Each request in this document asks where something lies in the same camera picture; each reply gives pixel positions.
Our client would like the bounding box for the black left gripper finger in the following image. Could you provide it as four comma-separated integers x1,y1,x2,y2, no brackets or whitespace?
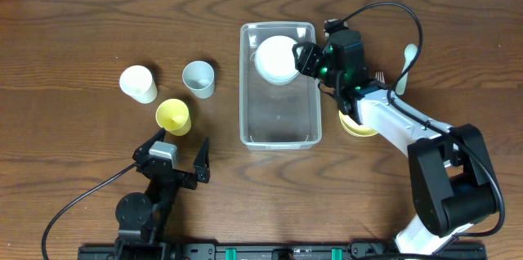
193,137,210,183
132,128,167,161

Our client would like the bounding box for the white plastic bowl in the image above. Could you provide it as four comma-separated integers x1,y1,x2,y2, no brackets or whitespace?
254,35,298,85

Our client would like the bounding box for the white plastic fork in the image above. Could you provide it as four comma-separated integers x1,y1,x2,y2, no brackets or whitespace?
375,71,385,83

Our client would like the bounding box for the yellow plastic bowl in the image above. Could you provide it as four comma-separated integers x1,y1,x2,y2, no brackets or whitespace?
338,111,378,137

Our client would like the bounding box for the mint green plastic spoon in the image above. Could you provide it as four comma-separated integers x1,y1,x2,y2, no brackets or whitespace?
396,43,418,96

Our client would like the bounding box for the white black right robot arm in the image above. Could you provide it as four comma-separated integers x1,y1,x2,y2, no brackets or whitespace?
292,28,504,256

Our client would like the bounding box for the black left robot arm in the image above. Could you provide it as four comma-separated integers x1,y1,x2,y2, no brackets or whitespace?
114,128,210,259

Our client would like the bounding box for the clear plastic container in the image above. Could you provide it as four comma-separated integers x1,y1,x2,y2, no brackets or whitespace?
239,21,322,150

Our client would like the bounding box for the yellow plastic cup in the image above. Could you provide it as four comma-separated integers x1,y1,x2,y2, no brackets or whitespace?
155,99,191,136

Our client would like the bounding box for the white plastic cup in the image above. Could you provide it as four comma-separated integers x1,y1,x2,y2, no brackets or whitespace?
119,65,158,104

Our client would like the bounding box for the grey plastic cup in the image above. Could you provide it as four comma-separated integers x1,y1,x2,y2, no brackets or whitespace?
182,61,215,99

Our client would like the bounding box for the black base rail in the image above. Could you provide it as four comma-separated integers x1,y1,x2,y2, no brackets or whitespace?
77,240,488,260

